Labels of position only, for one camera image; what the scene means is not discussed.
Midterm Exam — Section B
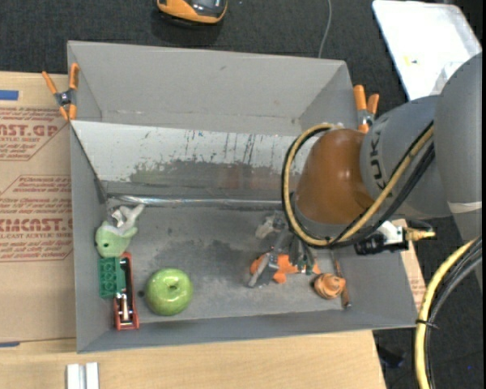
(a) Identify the green apple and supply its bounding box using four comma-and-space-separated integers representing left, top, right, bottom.
144, 267, 195, 317

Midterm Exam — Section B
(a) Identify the orange ridged cone toy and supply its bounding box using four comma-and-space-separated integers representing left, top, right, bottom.
313, 272, 347, 301

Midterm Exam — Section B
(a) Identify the white toy figure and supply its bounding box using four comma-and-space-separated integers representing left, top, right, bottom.
107, 202, 146, 234

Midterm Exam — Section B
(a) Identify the red stapler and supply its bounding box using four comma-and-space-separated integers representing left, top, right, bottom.
113, 251, 141, 331

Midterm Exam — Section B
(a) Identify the black cylinder on white bracket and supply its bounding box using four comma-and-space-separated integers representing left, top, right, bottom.
353, 220, 437, 257

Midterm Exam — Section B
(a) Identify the light green toy animal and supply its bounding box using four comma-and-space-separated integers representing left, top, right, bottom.
94, 220, 139, 259

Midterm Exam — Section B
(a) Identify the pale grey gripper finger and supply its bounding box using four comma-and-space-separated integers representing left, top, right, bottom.
247, 260, 270, 289
264, 253, 284, 285

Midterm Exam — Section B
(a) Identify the brown cardboard board red print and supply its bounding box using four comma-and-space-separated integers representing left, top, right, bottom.
0, 69, 79, 348

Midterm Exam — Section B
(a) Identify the grey metal bin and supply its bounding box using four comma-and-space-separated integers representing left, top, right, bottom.
66, 40, 420, 354

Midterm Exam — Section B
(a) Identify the green toy building brick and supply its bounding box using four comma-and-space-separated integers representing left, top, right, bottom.
97, 256, 128, 300

